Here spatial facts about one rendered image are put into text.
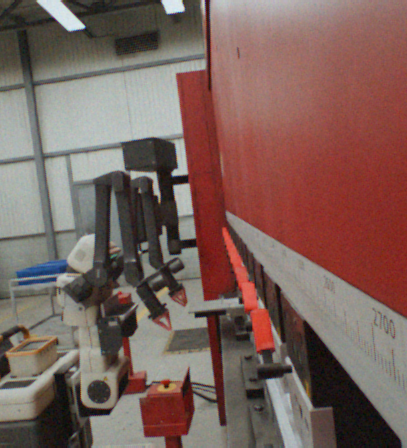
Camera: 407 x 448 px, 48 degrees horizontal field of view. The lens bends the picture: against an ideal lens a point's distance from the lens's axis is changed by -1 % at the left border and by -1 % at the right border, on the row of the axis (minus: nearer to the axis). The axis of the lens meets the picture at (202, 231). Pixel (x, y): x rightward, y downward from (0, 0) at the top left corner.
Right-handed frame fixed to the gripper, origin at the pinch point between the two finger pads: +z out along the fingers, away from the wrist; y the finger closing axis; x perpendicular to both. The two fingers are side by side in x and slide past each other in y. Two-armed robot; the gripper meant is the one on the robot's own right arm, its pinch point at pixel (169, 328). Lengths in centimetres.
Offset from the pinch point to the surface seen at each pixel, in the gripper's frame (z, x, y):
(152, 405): 16.9, 14.9, -19.0
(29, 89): -448, 187, 710
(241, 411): 23, -19, -49
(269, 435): 24, -27, -69
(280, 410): 20, -33, -70
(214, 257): -6, -14, 118
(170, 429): 27.5, 14.3, -19.2
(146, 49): -380, -48, 729
